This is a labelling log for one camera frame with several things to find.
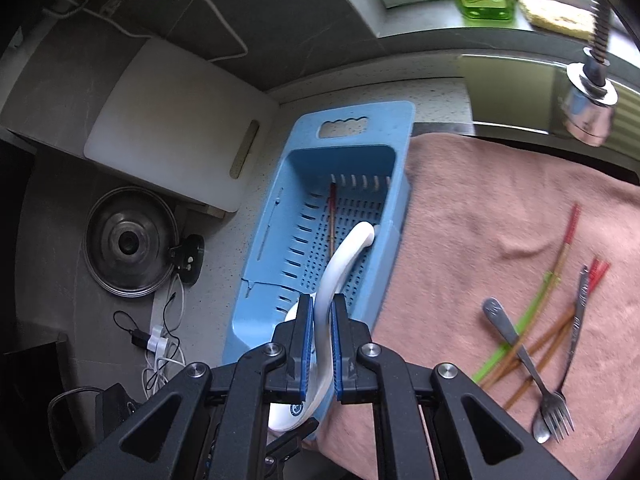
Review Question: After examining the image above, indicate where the blue plastic drain basket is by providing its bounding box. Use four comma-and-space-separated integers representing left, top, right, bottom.
220, 101, 417, 443

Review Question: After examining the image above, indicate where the pink towel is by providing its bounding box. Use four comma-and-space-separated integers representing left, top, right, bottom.
317, 132, 640, 480

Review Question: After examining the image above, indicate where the white cutting board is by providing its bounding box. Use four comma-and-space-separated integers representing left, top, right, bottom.
82, 39, 280, 214

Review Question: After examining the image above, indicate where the black round device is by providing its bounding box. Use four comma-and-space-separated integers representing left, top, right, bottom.
167, 234, 206, 286

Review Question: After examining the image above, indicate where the yellow sponge cloth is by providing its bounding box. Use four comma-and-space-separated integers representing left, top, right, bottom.
517, 0, 596, 39

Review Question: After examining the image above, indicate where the white power cable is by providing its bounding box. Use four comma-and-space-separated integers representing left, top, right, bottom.
42, 0, 249, 63

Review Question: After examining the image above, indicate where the flexible faucet sprayer head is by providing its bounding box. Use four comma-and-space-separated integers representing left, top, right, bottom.
560, 0, 621, 149

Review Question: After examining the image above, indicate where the glass pot lid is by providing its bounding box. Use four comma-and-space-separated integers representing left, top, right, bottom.
83, 186, 180, 299

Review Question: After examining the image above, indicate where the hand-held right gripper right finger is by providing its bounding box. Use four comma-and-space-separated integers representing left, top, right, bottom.
330, 292, 576, 480

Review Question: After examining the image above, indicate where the engraved metal spoon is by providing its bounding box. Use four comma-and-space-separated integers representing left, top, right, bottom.
532, 265, 591, 444

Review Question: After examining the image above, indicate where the white charger with cable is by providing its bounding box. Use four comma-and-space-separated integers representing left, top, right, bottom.
141, 275, 189, 399

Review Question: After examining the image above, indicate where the green plastic spoon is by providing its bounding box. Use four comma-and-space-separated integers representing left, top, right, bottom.
472, 270, 564, 382

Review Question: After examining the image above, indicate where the steel sink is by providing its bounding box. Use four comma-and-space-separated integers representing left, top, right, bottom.
457, 50, 640, 186

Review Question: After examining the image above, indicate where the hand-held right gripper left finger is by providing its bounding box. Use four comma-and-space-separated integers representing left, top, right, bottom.
60, 294, 317, 480

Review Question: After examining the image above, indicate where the red-tipped wooden chopstick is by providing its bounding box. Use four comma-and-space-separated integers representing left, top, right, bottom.
327, 182, 339, 257
502, 261, 612, 408
545, 202, 582, 291
480, 257, 601, 389

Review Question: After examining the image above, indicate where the metal fork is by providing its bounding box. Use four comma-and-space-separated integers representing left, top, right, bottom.
482, 297, 575, 443

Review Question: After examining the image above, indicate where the black charger with cord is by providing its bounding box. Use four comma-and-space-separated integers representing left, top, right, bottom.
112, 310, 152, 350

